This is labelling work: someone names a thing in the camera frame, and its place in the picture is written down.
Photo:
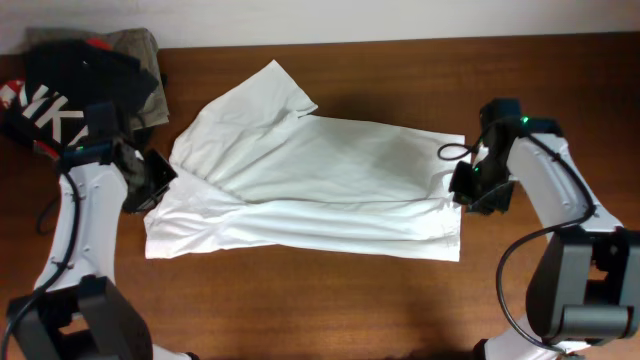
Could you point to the olive folded garment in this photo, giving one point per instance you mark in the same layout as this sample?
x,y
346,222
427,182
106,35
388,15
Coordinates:
x,y
86,67

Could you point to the black garment under stack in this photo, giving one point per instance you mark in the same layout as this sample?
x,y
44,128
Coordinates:
x,y
52,110

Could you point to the white t-shirt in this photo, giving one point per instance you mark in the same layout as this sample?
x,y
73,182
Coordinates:
x,y
259,167

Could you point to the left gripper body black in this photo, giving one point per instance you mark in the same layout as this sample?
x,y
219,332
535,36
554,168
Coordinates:
x,y
149,181

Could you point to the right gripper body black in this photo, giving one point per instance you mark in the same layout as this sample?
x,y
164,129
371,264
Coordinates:
x,y
487,184

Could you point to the black Nike t-shirt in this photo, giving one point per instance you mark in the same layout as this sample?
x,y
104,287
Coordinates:
x,y
63,80

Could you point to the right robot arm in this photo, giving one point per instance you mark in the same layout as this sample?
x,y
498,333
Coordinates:
x,y
585,290

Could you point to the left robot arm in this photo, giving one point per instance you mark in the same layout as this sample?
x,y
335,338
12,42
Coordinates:
x,y
75,310

